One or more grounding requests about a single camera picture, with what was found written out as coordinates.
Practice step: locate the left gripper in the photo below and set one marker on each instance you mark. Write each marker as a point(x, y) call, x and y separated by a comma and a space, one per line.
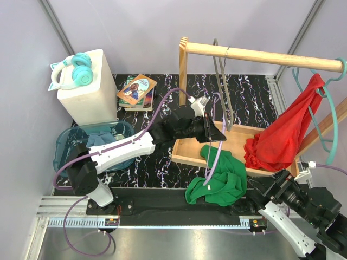
point(207, 123)

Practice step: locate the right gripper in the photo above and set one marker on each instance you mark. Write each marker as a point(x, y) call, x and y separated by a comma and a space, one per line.
point(278, 184)

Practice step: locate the green tank top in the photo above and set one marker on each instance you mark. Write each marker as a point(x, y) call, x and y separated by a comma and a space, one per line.
point(227, 184)

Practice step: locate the grey hanger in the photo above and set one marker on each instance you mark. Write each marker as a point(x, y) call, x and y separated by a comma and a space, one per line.
point(227, 109)

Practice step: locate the blue tank top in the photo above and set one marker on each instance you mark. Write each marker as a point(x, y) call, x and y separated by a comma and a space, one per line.
point(102, 138)

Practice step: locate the purple hanger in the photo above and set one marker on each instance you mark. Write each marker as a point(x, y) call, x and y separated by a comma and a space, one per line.
point(209, 173)

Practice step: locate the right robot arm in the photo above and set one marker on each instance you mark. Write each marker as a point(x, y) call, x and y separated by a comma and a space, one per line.
point(317, 206)

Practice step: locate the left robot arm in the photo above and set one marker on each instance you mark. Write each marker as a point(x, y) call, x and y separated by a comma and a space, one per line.
point(86, 163)

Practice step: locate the red tank top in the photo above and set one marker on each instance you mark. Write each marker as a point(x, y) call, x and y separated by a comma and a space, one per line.
point(276, 147)

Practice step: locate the teal hanger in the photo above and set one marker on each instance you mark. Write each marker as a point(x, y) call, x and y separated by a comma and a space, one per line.
point(329, 145)

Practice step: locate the wooden clothes rack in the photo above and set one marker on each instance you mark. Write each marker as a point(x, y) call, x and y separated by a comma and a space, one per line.
point(187, 151)

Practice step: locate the green bottom book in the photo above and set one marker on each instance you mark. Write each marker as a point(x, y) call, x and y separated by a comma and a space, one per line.
point(144, 104)

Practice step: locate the orange top book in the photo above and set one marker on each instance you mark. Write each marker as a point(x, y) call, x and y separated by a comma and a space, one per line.
point(137, 89)

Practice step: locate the teal plastic bin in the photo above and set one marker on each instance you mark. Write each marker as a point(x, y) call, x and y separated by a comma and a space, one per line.
point(73, 136)

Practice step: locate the white box stand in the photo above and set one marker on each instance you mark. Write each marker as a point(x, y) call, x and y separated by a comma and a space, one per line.
point(95, 102)

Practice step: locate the teal cat-ear headphones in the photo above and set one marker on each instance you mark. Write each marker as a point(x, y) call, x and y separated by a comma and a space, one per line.
point(82, 73)

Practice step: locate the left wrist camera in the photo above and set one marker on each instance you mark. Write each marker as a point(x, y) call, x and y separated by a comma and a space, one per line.
point(198, 105)

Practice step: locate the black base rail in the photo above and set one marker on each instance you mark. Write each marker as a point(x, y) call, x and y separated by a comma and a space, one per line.
point(167, 208)

